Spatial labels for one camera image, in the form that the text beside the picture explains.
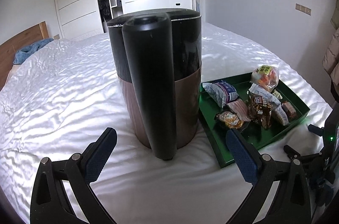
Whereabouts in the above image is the blue silver snack packet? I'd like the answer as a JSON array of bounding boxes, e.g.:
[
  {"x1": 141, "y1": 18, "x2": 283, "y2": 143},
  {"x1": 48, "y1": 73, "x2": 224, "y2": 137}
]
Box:
[{"x1": 202, "y1": 80, "x2": 239, "y2": 107}]

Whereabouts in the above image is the dried fruit clear bag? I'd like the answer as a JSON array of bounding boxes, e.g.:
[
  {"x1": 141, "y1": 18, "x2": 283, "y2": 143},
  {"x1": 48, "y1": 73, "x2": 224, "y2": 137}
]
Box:
[{"x1": 250, "y1": 65, "x2": 279, "y2": 92}]

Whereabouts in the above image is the Danisa butter cookies packet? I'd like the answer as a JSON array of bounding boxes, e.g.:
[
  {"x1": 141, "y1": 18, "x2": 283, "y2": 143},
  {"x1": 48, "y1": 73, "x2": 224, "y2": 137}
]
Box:
[{"x1": 215, "y1": 111, "x2": 244, "y2": 129}]

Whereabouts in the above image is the orange wafer bar packet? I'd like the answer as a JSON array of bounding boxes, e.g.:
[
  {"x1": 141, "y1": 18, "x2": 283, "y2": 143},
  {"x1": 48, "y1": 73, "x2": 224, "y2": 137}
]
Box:
[{"x1": 282, "y1": 101, "x2": 298, "y2": 119}]

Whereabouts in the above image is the bronze black kettle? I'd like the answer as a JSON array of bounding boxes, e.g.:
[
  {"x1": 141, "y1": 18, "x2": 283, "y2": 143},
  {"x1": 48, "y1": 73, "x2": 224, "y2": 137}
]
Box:
[{"x1": 107, "y1": 8, "x2": 202, "y2": 161}]

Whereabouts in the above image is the brown oat snack bag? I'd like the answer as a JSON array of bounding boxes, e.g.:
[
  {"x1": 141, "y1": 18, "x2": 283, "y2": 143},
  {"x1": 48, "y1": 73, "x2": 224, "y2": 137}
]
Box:
[{"x1": 248, "y1": 92, "x2": 272, "y2": 130}]

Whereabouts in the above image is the wooden headboard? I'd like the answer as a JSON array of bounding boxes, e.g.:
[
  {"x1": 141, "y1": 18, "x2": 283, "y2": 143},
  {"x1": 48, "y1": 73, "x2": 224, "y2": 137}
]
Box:
[{"x1": 0, "y1": 21, "x2": 49, "y2": 89}]

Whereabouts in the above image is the green tray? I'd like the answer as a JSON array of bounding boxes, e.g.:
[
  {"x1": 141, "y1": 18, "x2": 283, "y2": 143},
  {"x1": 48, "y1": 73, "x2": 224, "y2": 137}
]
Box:
[{"x1": 198, "y1": 71, "x2": 311, "y2": 169}]

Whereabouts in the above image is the pink striped snack packet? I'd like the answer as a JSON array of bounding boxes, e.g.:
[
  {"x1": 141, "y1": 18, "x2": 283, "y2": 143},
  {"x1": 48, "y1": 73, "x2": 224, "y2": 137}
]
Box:
[{"x1": 227, "y1": 99, "x2": 251, "y2": 122}]

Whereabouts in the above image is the beige small snack packet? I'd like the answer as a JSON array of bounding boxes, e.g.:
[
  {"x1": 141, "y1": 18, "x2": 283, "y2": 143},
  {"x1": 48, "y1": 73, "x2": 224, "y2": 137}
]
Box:
[{"x1": 272, "y1": 90, "x2": 283, "y2": 100}]

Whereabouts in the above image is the beige down jacket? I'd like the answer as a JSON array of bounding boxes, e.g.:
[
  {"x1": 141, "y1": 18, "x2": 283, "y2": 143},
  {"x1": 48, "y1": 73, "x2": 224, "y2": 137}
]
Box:
[{"x1": 321, "y1": 6, "x2": 339, "y2": 103}]

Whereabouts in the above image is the white blue newsprint packet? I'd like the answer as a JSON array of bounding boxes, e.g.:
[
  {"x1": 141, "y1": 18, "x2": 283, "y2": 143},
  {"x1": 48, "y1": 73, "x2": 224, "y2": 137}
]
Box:
[{"x1": 248, "y1": 83, "x2": 289, "y2": 126}]

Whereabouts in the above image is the gold wall switch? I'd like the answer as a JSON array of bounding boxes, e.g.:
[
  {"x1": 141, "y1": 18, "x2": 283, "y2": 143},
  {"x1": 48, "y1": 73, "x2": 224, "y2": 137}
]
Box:
[{"x1": 295, "y1": 3, "x2": 311, "y2": 15}]

